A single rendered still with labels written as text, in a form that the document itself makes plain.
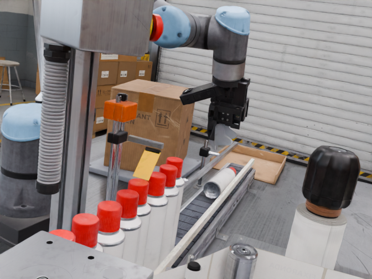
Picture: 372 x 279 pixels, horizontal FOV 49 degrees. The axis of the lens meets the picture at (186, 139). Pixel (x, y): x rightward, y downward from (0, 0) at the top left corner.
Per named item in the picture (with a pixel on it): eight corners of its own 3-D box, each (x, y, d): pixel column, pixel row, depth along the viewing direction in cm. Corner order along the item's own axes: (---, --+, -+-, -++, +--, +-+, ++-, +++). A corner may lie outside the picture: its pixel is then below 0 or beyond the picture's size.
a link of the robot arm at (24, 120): (-13, 166, 90) (-11, 106, 86) (25, 150, 102) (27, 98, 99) (35, 178, 87) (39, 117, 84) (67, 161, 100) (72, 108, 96)
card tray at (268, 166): (274, 185, 151) (276, 174, 150) (208, 167, 159) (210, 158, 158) (284, 164, 178) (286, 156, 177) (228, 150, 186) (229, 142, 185)
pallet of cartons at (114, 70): (87, 145, 434) (97, 36, 405) (29, 127, 468) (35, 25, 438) (146, 129, 540) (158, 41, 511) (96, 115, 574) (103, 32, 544)
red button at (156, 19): (149, 12, 54) (168, 15, 56) (136, 10, 57) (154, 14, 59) (146, 41, 55) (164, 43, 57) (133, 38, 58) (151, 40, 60)
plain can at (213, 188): (222, 184, 114) (240, 166, 132) (204, 179, 115) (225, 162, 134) (218, 201, 115) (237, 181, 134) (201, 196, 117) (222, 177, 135)
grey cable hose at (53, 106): (49, 198, 57) (60, 46, 52) (29, 191, 58) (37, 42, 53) (65, 190, 60) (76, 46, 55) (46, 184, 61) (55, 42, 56)
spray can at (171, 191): (167, 274, 77) (183, 173, 72) (140, 271, 77) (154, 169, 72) (167, 259, 82) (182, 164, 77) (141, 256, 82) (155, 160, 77)
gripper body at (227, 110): (238, 133, 97) (244, 86, 90) (204, 124, 99) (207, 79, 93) (247, 118, 103) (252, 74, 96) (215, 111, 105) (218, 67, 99)
